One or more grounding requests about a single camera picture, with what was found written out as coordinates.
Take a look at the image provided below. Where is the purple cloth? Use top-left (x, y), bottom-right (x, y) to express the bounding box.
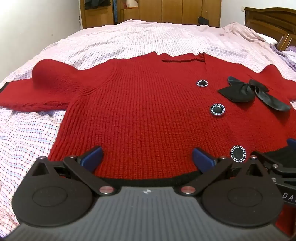
top-left (269, 43), bottom-right (296, 71)

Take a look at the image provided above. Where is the wooden headboard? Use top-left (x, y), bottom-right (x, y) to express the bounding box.
top-left (244, 7), bottom-right (296, 51)

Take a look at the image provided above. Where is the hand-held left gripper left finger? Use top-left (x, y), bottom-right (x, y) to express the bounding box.
top-left (31, 146), bottom-right (116, 196)

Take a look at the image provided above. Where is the red knitted cardigan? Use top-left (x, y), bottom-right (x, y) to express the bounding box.
top-left (0, 51), bottom-right (296, 183)

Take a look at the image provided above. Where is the pink dotted bed sheet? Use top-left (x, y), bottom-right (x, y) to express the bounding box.
top-left (0, 19), bottom-right (296, 232)

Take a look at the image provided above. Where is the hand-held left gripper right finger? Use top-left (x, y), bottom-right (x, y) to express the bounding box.
top-left (180, 147), bottom-right (266, 195)

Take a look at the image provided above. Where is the dark hanging garment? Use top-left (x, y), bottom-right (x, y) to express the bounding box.
top-left (84, 0), bottom-right (101, 10)

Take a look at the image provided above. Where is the white pillow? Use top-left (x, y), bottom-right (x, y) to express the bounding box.
top-left (254, 32), bottom-right (278, 46)

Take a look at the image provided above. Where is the wooden wardrobe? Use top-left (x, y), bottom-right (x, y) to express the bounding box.
top-left (80, 0), bottom-right (222, 29)

